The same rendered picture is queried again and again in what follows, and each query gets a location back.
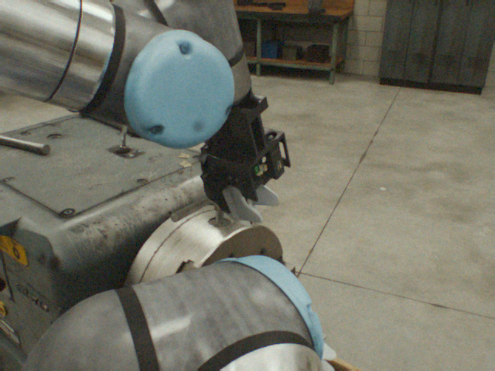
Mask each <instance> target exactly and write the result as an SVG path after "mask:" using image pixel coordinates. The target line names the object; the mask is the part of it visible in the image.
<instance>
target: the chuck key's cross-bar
mask: <svg viewBox="0 0 495 371"><path fill-rule="evenodd" d="M210 203H211V201H210V200H209V199H208V198H207V197H206V198H204V199H201V200H199V201H197V202H194V203H192V204H190V205H188V206H186V208H184V209H181V210H179V211H176V212H174V213H173V214H172V215H171V216H170V217H171V220H172V221H173V222H177V221H179V220H182V219H184V218H185V217H187V216H189V215H191V214H193V213H195V212H197V211H199V210H201V209H202V208H204V207H206V206H207V205H209V204H210Z"/></svg>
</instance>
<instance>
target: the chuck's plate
mask: <svg viewBox="0 0 495 371"><path fill-rule="evenodd" d="M209 211H214V206H213V205H207V206H206V207H204V208H202V209H201V210H199V211H197V212H195V213H193V214H191V215H189V216H187V217H185V218H184V219H182V220H179V221H177V222H173V221H172V220H171V217H170V218H169V219H168V220H166V221H165V222H164V223H162V225H161V226H160V227H159V228H158V229H157V230H156V231H155V232H154V233H153V234H152V235H151V236H150V237H149V238H148V241H146V242H145V244H144V245H143V246H142V248H141V249H140V251H139V252H138V254H137V256H136V258H135V260H134V262H133V264H132V266H131V269H130V271H129V272H128V276H127V277H126V279H125V283H124V286H123V288H124V287H128V286H131V285H134V284H140V282H141V280H142V277H143V275H144V273H145V271H146V270H147V268H148V266H149V264H150V263H151V261H152V259H153V257H154V255H155V253H156V252H157V251H158V249H159V248H160V247H161V246H162V244H163V243H165V242H166V241H167V240H168V238H169V236H170V235H171V234H172V233H173V232H174V231H175V230H177V229H178V228H179V227H180V226H182V225H183V224H184V223H186V221H188V220H190V219H191V218H193V217H194V216H198V215H200V214H201V213H205V212H209Z"/></svg>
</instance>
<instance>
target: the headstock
mask: <svg viewBox="0 0 495 371"><path fill-rule="evenodd" d="M1 134H3V135H7V136H11V137H14V138H21V139H25V140H28V141H34V142H39V143H42V144H45V145H49V146H50V152H49V153H47V154H43V153H39V152H36V151H30V150H26V149H23V148H17V147H13V146H9V145H4V144H0V190H1V192H0V201H1V200H3V199H7V198H10V199H11V204H10V205H9V207H8V208H10V209H11V211H13V212H14V213H17V214H18V215H20V216H21V217H22V218H21V219H20V220H18V222H17V223H16V224H15V226H14V228H13V232H12V237H8V236H0V331H1V332H2V333H3V334H4V335H6V336H7V337H8V338H9V339H10V340H11V341H12V342H14V343H15V344H16V345H17V346H18V347H19V348H20V349H21V350H22V352H24V353H25V354H26V355H27V356H29V355H30V353H31V351H32V350H33V349H34V346H35V345H36V343H37V342H38V341H39V340H40V339H41V337H42V336H43V335H44V334H45V333H46V331H47V330H48V329H49V327H50V326H51V325H52V324H53V323H54V322H55V321H56V320H57V319H58V318H59V317H60V316H61V315H63V314H64V313H65V312H66V311H68V310H69V309H71V308H72V307H73V306H75V305H77V304H78V303H79V302H81V301H83V300H86V299H88V298H89V297H90V298H91V296H93V295H95V294H98V292H99V293H101V292H103V291H108V290H112V289H119V288H123V286H124V283H125V279H126V277H127V276H128V272H129V271H130V269H131V266H132V264H133V262H134V260H135V258H136V256H137V254H138V252H139V251H140V249H141V248H142V246H143V245H144V244H145V242H146V241H148V238H149V237H150V236H151V235H152V234H153V233H154V232H155V231H156V230H157V229H158V228H159V227H160V226H161V225H162V223H164V222H165V221H166V220H168V219H169V218H170V216H171V215H172V214H173V213H174V212H176V211H179V210H181V209H184V208H186V206H188V205H190V204H192V203H194V202H197V201H199V200H201V199H204V198H206V197H207V196H206V194H205V192H204V187H203V181H202V179H201V178H200V175H201V174H202V173H203V172H202V169H201V164H200V162H199V159H200V154H201V151H197V150H194V149H191V148H184V149H174V148H167V147H163V146H161V145H158V144H156V142H154V141H150V140H146V139H144V138H143V137H141V136H140V137H139V136H137V135H135V134H132V133H129V132H126V145H127V147H129V148H131V151H129V152H126V153H117V152H116V151H115V150H116V149H117V148H120V146H121V135H122V130H121V129H119V128H116V127H113V126H111V125H108V124H105V123H104V122H103V121H99V120H98V119H95V118H93V117H90V116H87V115H85V114H82V113H79V114H67V115H63V116H61V117H55V119H52V120H49V121H43V122H39V123H37V124H31V125H28V126H25V127H22V128H16V129H13V130H10V131H5V132H2V133H1ZM182 153H184V154H188V155H190V157H189V158H178V157H179V155H181V154H182ZM184 161H186V162H188V163H190V164H191V165H192V166H191V167H188V168H184V167H183V166H181V165H178V164H179V163H183V162H184ZM179 170H183V171H184V173H183V174H179V173H178V172H179ZM88 283H89V284H88ZM98 285H99V286H98Z"/></svg>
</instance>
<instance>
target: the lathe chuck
mask: <svg viewBox="0 0 495 371"><path fill-rule="evenodd" d="M213 219H216V211H215V210H214V211H209V212H205V213H201V214H200V215H198V216H194V217H193V218H191V219H190V220H188V221H186V223H184V224H183V225H182V226H180V227H179V228H178V229H177V230H175V231H174V232H173V233H172V234H171V235H170V236H169V238H168V240H167V241H166V242H165V243H163V244H162V246H161V247H160V248H159V249H158V251H157V252H156V253H155V255H154V257H153V259H152V261H151V263H150V264H149V266H148V268H147V270H146V271H145V273H144V275H143V277H142V280H141V282H140V283H142V282H146V281H152V280H155V279H159V278H161V277H168V276H171V275H174V274H180V273H181V270H182V269H183V267H184V265H185V264H186V263H187V264H188V263H189V262H190V261H192V262H193V263H194V264H193V266H194V267H196V268H199V267H205V266H208V265H212V264H214V263H215V262H217V261H219V260H223V259H228V258H236V259H238V258H243V257H249V256H263V257H269V258H271V259H274V260H277V259H278V258H280V256H281V255H282V254H283V249H282V245H281V243H280V241H279V239H278V236H277V235H276V234H275V232H274V231H271V230H270V229H269V228H267V227H265V226H262V225H260V224H256V223H253V224H251V226H244V225H241V224H239V223H237V221H235V220H233V219H232V218H231V217H229V216H228V215H226V214H225V213H224V219H225V220H228V221H229V224H228V225H226V226H213V225H211V224H210V221H211V220H213Z"/></svg>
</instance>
